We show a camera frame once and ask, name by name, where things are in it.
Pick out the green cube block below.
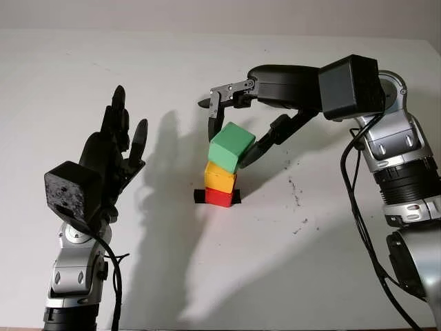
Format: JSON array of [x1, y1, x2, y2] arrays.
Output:
[[208, 121, 256, 174]]

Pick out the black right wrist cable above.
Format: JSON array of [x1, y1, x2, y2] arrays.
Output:
[[340, 112, 424, 331]]

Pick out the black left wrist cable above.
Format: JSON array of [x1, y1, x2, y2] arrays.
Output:
[[86, 225, 132, 331]]

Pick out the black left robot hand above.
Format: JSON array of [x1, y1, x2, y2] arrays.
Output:
[[78, 85, 150, 225]]

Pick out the black tape strip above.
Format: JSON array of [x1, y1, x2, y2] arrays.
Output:
[[193, 189, 243, 205]]

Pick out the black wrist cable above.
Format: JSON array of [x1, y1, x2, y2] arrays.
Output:
[[340, 112, 424, 331], [86, 225, 132, 331]]

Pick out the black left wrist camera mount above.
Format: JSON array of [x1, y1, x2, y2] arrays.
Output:
[[43, 160, 103, 228]]

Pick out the yellow cube block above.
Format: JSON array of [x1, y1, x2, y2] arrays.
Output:
[[204, 161, 238, 195]]

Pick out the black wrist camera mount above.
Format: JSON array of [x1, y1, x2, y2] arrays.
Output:
[[43, 160, 103, 228], [317, 54, 386, 122]]

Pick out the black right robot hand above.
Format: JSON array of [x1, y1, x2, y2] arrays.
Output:
[[196, 64, 324, 170]]

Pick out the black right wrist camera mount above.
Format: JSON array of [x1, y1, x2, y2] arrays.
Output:
[[317, 54, 386, 122]]

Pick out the red cube block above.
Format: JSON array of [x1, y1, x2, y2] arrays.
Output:
[[204, 187, 236, 209]]

